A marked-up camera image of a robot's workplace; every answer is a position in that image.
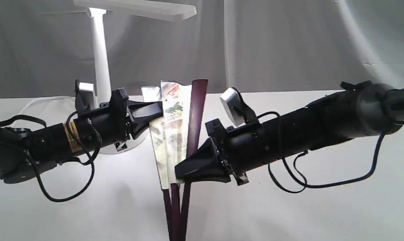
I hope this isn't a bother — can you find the painted paper folding fan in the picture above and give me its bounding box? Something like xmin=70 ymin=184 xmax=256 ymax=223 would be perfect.
xmin=142 ymin=79 xmax=209 ymax=241

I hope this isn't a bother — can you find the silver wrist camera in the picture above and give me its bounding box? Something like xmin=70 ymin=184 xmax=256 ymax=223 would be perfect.
xmin=220 ymin=87 xmax=259 ymax=127
xmin=75 ymin=80 xmax=97 ymax=115

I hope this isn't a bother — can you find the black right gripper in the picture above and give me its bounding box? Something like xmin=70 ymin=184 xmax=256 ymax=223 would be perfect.
xmin=175 ymin=119 xmax=256 ymax=185

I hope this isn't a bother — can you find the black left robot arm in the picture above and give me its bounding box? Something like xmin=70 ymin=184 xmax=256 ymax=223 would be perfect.
xmin=0 ymin=88 xmax=163 ymax=184

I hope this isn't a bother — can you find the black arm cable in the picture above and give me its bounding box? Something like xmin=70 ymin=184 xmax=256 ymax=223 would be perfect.
xmin=0 ymin=112 xmax=102 ymax=203
xmin=257 ymin=111 xmax=388 ymax=194

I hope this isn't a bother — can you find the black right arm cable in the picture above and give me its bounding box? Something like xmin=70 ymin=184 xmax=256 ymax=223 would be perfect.
xmin=257 ymin=111 xmax=388 ymax=194

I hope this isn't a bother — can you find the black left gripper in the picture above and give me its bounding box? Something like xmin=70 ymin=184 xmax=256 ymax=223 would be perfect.
xmin=91 ymin=88 xmax=163 ymax=152

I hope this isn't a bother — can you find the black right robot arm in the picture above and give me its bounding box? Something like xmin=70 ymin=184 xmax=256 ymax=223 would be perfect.
xmin=175 ymin=81 xmax=404 ymax=188

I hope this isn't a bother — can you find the white desk lamp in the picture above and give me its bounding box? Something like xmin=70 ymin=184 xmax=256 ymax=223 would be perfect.
xmin=73 ymin=0 xmax=197 ymax=155

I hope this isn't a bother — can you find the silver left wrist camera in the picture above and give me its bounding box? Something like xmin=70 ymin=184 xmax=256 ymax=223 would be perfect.
xmin=75 ymin=80 xmax=97 ymax=115

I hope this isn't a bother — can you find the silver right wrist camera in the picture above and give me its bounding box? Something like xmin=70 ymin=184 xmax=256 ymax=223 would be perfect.
xmin=220 ymin=87 xmax=259 ymax=127

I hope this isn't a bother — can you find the grey backdrop curtain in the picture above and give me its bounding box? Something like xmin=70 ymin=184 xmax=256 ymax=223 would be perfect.
xmin=0 ymin=0 xmax=404 ymax=98

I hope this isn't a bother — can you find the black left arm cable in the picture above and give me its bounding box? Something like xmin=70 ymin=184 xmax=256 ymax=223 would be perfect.
xmin=0 ymin=112 xmax=102 ymax=203

